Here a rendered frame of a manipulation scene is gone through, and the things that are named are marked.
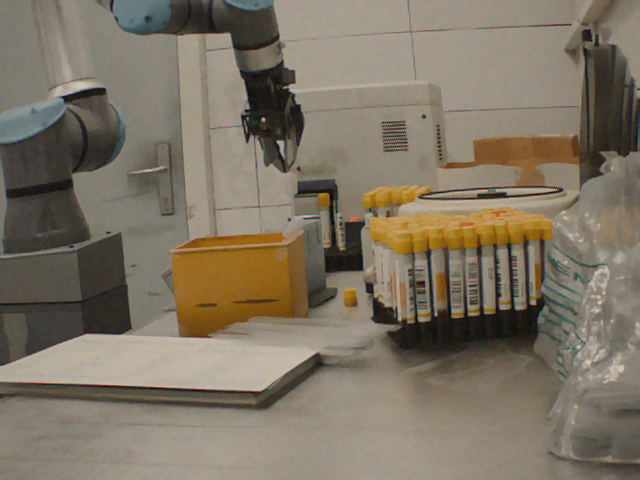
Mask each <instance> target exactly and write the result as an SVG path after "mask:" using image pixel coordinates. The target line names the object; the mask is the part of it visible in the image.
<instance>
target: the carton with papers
mask: <svg viewBox="0 0 640 480"><path fill-rule="evenodd" d="M436 175H437V190H438V191H444V190H454V189H464V188H476V187H482V188H490V187H507V186H532V185H539V186H552V187H561V188H563V190H574V191H579V192H580V166H579V157H571V158H564V159H561V160H556V159H542V158H530V159H526V160H522V159H517V160H509V161H508V164H507V166H505V165H496V164H494V163H493V162H482V161H481V160H476V161H470V162H452V163H448V162H446V163H445V164H444V165H440V166H438V168H436Z"/></svg>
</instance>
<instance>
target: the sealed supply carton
mask: <svg viewBox="0 0 640 480"><path fill-rule="evenodd" d="M473 152H474V161H476V160H481V161H482V162H493V163H494V164H496V165H505V166H507V164H508V161H509V160H517V159H522V160H526V159H530V158H542V159H556V160H561V159H564V158H571V157H579V136H578V134H570V135H559V134H550V135H532V134H525V135H518V136H508V137H502V136H499V137H488V138H483V139H479V140H473Z"/></svg>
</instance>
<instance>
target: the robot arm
mask: <svg viewBox="0 0 640 480"><path fill-rule="evenodd" d="M93 1H95V2H96V3H97V4H99V5H100V6H103V8H105V9H106V10H108V11H109V12H110V13H113V17H114V19H115V21H116V23H117V25H119V28H120V29H122V30H123V31H125V32H127V33H128V32H129V33H133V34H136V35H139V36H144V35H152V34H162V35H165V34H171V35H175V36H185V35H186V34H203V35H210V34H230V36H231V40H232V43H233V47H232V49H233V53H234V58H235V62H236V66H237V67H238V68H239V71H240V76H241V78H242V79H244V80H245V81H244V82H245V87H246V91H247V96H248V98H247V99H246V101H245V104H244V107H243V109H242V112H241V120H242V125H243V129H244V133H245V138H246V142H247V143H249V140H250V137H251V134H252V136H254V138H255V139H257V140H258V141H259V143H260V146H261V149H262V151H263V157H262V159H263V164H264V166H265V167H268V166H270V165H271V164H273V166H274V167H275V168H277V169H278V170H279V171H280V172H281V173H289V171H290V170H291V168H292V167H293V165H294V163H295V158H296V154H297V151H298V149H299V147H300V143H301V139H302V135H303V131H304V127H305V118H304V115H303V112H302V108H301V106H302V104H297V101H296V99H295V96H296V94H295V93H294V92H292V91H289V87H288V88H283V87H284V86H290V84H296V72H295V69H289V67H286V66H285V62H284V52H283V48H285V47H286V44H285V42H281V37H280V33H279V27H278V22H277V17H276V13H275V8H274V0H93ZM30 4H31V11H32V14H33V18H34V22H35V29H36V33H37V37H38V44H39V47H40V51H41V55H42V56H41V59H42V63H43V66H44V69H45V71H44V73H45V77H46V81H47V84H48V87H47V88H48V94H47V96H46V98H45V99H44V100H42V101H38V102H33V103H32V104H29V105H24V106H19V107H16V108H12V109H8V110H6V111H3V112H2V113H0V153H1V159H2V162H1V165H2V172H3V178H4V184H5V195H6V202H7V207H6V213H5V220H4V229H3V236H2V238H1V241H2V247H3V253H22V252H31V251H38V250H45V249H51V248H57V247H62V246H67V245H71V244H76V243H80V242H83V241H86V240H89V239H91V232H90V227H89V224H88V222H87V221H86V219H85V216H84V212H83V210H82V207H81V205H80V203H79V201H78V199H77V197H76V195H75V188H74V181H73V175H72V174H74V173H80V172H93V171H96V170H98V169H100V167H104V166H106V165H108V164H110V163H112V162H113V161H114V160H115V159H116V158H117V157H118V156H119V154H120V152H121V150H122V149H123V147H124V143H125V139H126V124H125V123H126V120H125V117H124V115H123V113H122V112H121V111H120V110H119V109H118V108H117V107H116V106H115V105H114V104H112V103H111V102H109V101H108V93H107V89H106V87H105V86H104V85H102V83H100V82H98V81H97V80H96V78H95V76H94V69H93V65H92V61H91V53H90V50H89V46H88V38H87V35H86V31H85V24H84V21H83V17H82V9H81V6H80V2H79V0H30ZM247 117H248V120H247ZM244 122H246V126H247V131H248V132H247V131H246V127H245V123H244ZM250 133H251V134H250ZM276 141H283V142H284V145H285V147H284V154H285V156H286V157H285V158H283V156H282V155H281V153H280V146H279V145H278V144H277V142H276Z"/></svg>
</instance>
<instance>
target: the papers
mask: <svg viewBox="0 0 640 480"><path fill-rule="evenodd" d="M287 347H291V348H285V347H274V346H263V345H254V344H237V343H231V342H224V341H217V340H212V339H210V338H181V337H147V336H116V335H86V334H85V335H83V336H80V337H77V338H75V339H72V340H70V341H67V342H65V343H62V344H59V345H58V344H57V345H55V346H53V347H50V348H48V349H46V350H44V351H41V352H39V353H37V354H32V355H29V356H28V357H25V358H23V359H21V360H19V361H16V362H13V363H9V364H7V365H4V366H2V367H0V393H10V394H36V395H49V396H59V397H81V398H102V399H123V400H145V401H159V402H169V403H194V404H223V405H257V404H258V403H259V402H262V401H263V400H265V399H267V398H269V397H270V396H271V395H273V394H274V393H275V392H277V391H278V390H279V389H281V388H282V387H284V386H285V385H286V384H288V383H289V382H290V381H292V380H294V379H295V378H297V377H298V376H300V375H301V374H302V373H304V372H305V371H306V370H308V369H309V368H310V367H313V366H314V365H316V364H317V363H315V362H314V356H312V355H314V354H315V353H317V352H316V351H309V350H303V349H316V348H309V347H300V346H287ZM294 348H301V349H294Z"/></svg>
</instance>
